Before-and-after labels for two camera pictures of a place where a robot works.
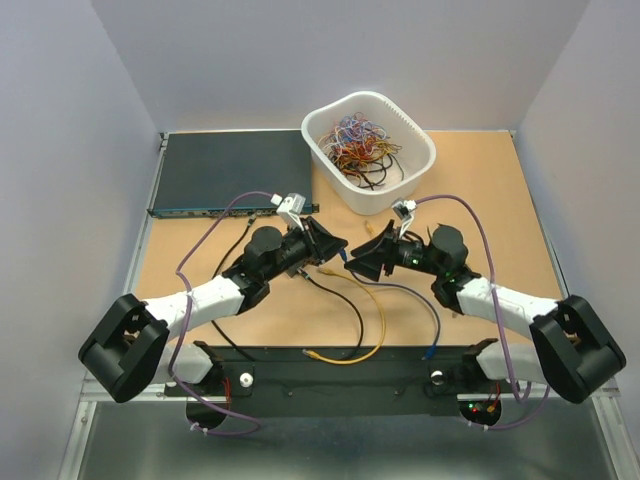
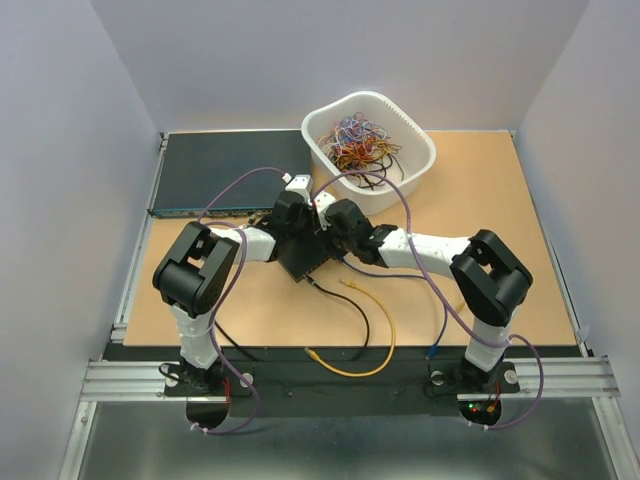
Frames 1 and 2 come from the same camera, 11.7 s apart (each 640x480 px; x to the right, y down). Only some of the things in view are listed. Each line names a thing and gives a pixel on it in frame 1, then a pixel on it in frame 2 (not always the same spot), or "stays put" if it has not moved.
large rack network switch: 231,172 stays put
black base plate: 351,381 stays put
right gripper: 382,250 -> 337,250
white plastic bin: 369,149 stays put
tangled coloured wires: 362,149 stays put
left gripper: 320,246 -> 311,219
